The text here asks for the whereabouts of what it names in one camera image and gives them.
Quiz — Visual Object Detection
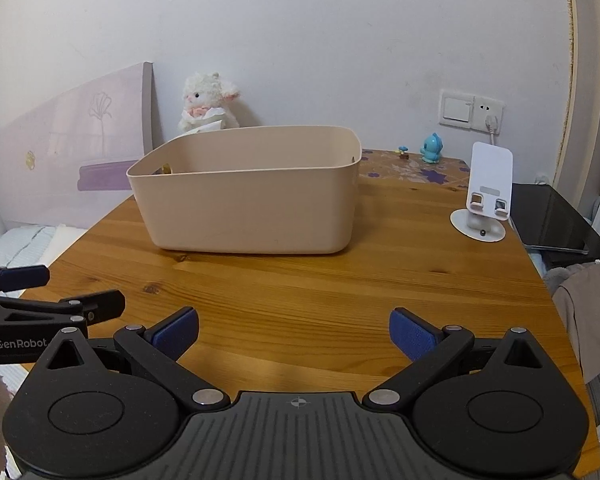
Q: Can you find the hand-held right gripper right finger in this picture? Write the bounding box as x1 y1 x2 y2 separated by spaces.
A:
361 307 546 408

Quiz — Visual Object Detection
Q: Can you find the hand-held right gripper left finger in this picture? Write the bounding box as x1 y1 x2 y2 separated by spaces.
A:
36 306 232 412

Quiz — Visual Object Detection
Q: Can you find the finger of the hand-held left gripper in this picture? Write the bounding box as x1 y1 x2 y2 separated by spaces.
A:
0 289 126 333
0 265 51 295

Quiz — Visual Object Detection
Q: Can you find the beige plastic storage bin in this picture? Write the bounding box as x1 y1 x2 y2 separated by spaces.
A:
126 125 364 256

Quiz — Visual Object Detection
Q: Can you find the purple canvas painting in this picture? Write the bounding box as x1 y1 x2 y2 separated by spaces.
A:
0 61 156 231

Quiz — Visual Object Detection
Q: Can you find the purple floral table mat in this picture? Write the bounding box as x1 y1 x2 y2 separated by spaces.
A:
357 149 473 192

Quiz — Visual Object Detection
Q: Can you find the grey clothing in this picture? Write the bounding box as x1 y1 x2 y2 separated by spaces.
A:
545 262 600 386

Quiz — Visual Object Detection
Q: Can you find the black glass side table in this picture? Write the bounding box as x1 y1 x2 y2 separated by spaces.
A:
509 183 600 267

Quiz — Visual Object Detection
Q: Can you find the white phone stand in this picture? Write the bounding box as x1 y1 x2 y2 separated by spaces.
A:
450 141 514 243

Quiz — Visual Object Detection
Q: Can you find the blue duck figurine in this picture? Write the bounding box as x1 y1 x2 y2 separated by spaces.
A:
420 132 446 165

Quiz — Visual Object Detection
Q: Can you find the white tissue paper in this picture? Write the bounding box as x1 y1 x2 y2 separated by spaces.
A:
179 106 227 135

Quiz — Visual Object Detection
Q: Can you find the white plush lamb toy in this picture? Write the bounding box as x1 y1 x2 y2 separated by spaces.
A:
177 72 242 133

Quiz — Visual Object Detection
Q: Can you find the cream shelf unit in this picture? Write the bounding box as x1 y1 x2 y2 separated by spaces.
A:
555 0 600 233

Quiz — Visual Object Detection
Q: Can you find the white wall switch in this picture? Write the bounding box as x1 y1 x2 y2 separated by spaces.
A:
439 88 476 128

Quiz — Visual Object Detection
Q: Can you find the white wall outlet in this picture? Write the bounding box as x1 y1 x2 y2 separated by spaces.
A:
472 95 507 133

